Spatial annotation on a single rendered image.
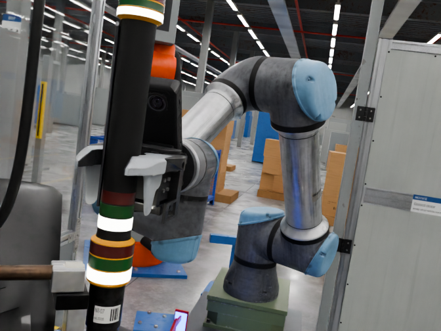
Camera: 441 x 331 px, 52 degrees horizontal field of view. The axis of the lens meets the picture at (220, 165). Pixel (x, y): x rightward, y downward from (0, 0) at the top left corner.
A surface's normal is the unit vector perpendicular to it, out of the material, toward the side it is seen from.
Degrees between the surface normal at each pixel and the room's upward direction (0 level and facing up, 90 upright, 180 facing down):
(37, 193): 35
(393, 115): 90
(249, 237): 93
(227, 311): 90
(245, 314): 90
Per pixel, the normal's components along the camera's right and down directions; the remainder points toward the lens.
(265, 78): -0.57, -0.10
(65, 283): 0.40, 0.15
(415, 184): -0.20, 0.07
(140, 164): 0.61, -0.62
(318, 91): 0.77, 0.08
